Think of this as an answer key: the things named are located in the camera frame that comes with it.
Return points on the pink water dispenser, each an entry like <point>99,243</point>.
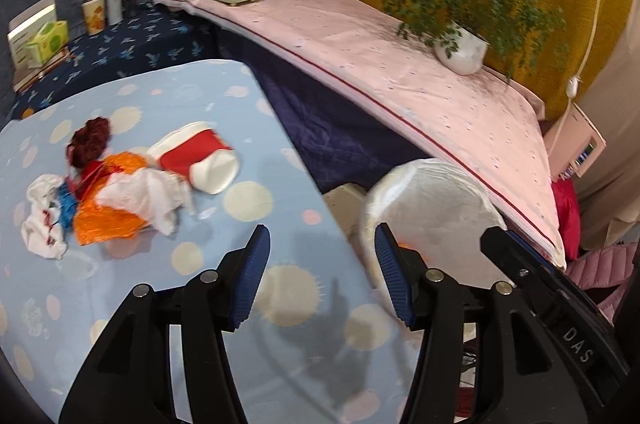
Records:
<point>565,139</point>

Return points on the orange plastic wrapper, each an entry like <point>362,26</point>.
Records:
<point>100,221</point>

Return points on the cream plastic box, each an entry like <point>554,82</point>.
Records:
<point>345,209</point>

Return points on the blue wrapper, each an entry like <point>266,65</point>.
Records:
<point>67,206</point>

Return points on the green tissue box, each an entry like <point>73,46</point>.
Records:
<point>47,42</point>

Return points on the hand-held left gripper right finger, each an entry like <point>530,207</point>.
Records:
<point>392,274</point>

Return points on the tin can with orange print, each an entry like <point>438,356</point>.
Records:
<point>94,17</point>

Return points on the light blue dotted tablecloth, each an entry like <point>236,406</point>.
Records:
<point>150,94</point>

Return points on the tall white canister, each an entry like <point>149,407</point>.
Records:
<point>113,2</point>

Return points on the wooden rack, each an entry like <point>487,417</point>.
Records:
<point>50,65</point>

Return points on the red and white paper cup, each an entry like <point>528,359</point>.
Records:
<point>195,152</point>

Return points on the white crumpled tissue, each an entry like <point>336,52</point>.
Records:
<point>40,224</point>

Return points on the pink quilted jacket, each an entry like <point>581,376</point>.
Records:
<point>610,269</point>

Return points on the red cloth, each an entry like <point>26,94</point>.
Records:
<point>565,214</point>

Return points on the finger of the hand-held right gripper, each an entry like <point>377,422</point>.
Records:
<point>505,249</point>

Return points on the navy printed cloth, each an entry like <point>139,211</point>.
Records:
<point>140,39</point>

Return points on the pink printed sheet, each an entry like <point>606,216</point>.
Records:
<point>375,54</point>

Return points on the navy quilt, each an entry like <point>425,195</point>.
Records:
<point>320,119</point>

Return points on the white plastic bag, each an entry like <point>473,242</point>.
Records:
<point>150,194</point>

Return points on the bin with white liner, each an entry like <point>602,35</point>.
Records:
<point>440,204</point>

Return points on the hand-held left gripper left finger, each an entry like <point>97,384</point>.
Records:
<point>250,274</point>

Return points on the dark red fuzzy clump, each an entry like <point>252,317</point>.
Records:
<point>90,139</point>

